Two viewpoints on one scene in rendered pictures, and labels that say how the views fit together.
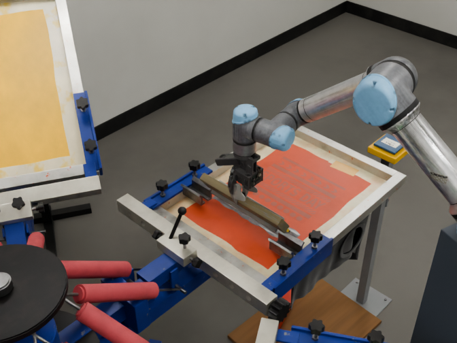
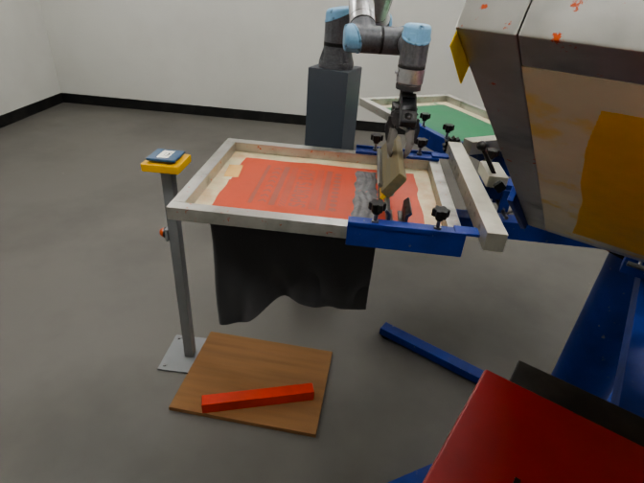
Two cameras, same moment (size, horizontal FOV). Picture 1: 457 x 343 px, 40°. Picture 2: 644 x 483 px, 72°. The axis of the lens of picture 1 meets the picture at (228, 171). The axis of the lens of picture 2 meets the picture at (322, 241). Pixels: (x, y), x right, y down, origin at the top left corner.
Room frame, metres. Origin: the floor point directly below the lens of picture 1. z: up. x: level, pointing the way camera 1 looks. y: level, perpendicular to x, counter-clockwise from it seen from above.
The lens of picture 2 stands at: (2.60, 0.82, 1.55)
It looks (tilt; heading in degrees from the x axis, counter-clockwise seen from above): 31 degrees down; 230
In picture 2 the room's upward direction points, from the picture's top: 4 degrees clockwise
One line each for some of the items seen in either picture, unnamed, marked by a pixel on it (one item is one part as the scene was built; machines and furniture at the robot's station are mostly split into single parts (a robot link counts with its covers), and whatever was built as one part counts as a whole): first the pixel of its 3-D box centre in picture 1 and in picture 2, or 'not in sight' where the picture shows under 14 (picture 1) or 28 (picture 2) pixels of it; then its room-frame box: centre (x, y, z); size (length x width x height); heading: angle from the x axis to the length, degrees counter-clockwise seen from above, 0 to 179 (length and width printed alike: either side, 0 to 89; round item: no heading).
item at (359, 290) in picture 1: (374, 231); (179, 269); (2.10, -0.66, 0.48); 0.22 x 0.22 x 0.96; 46
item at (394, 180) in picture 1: (279, 194); (323, 184); (1.77, -0.19, 0.97); 0.79 x 0.58 x 0.04; 136
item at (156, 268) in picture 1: (164, 267); (507, 189); (1.37, 0.20, 1.02); 0.17 x 0.06 x 0.05; 136
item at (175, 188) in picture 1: (179, 190); (403, 235); (1.79, 0.18, 0.98); 0.30 x 0.05 x 0.07; 136
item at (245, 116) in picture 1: (245, 124); (414, 46); (1.60, -0.05, 1.39); 0.09 x 0.08 x 0.11; 56
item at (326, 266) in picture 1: (324, 250); not in sight; (1.69, -0.36, 0.77); 0.46 x 0.09 x 0.36; 136
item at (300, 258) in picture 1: (298, 266); (396, 159); (1.41, -0.22, 0.98); 0.30 x 0.05 x 0.07; 136
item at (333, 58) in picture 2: not in sight; (336, 54); (1.30, -0.73, 1.25); 0.15 x 0.15 x 0.10
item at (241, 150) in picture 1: (245, 145); (408, 76); (1.60, -0.05, 1.31); 0.08 x 0.08 x 0.05
